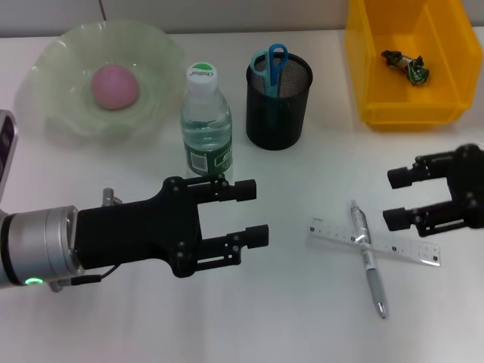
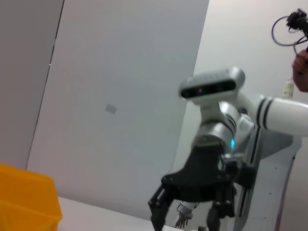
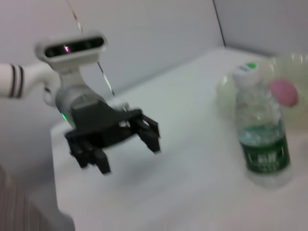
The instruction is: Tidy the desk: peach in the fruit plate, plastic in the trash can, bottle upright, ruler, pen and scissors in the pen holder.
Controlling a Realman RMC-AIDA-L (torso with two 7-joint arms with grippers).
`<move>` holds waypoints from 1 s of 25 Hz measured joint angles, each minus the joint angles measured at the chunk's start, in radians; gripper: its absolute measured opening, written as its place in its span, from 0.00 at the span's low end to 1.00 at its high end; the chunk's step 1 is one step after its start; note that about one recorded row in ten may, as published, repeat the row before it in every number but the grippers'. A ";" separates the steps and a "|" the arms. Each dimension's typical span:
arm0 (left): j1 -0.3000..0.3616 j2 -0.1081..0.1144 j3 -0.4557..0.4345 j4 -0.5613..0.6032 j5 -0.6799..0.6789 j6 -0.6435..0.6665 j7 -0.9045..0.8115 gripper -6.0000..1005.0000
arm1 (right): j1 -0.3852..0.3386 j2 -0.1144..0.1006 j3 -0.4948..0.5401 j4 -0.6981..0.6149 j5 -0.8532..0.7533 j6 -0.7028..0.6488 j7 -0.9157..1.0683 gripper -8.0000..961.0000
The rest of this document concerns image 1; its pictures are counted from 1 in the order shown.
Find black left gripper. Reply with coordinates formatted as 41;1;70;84
75;175;259;280

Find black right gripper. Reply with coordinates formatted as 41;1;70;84
382;142;484;239

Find transparent plastic ruler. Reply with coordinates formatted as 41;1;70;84
306;216;442;268

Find clear green label water bottle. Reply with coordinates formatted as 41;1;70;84
180;61;234;181

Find blue capped scissors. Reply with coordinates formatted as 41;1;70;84
251;42;290;98

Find green plastic wrapper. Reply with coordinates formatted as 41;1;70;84
380;48;432;87

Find pink peach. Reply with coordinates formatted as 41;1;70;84
90;64;141;110

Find black mesh pen holder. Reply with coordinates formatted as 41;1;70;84
246;51;315;151

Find silver ballpoint pen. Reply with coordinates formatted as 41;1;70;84
349;200;389;319

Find pale green glass fruit plate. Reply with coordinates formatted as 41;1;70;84
14;20;186;147

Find yellow plastic bin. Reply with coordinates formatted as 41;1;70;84
346;0;484;132

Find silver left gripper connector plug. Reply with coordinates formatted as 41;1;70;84
101;188;122;208

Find thin black left gripper cable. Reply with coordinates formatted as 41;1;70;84
48;263;122;293

